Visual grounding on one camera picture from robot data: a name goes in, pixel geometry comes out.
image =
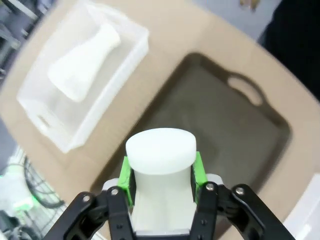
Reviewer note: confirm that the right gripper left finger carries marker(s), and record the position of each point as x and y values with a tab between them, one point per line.
100	215

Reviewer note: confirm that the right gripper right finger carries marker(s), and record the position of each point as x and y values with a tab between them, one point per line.
225	215

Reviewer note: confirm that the translucent white conical flask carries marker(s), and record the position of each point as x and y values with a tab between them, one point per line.
80	67
160	150

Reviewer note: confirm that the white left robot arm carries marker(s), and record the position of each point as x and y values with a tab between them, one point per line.
15	180

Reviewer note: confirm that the white perforated plastic basket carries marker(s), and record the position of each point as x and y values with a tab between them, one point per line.
305	212
45	110

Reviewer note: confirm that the dark brown serving tray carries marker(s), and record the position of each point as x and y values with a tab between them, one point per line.
225	130

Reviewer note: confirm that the person in black sweater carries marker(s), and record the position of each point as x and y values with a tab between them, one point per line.
300	30

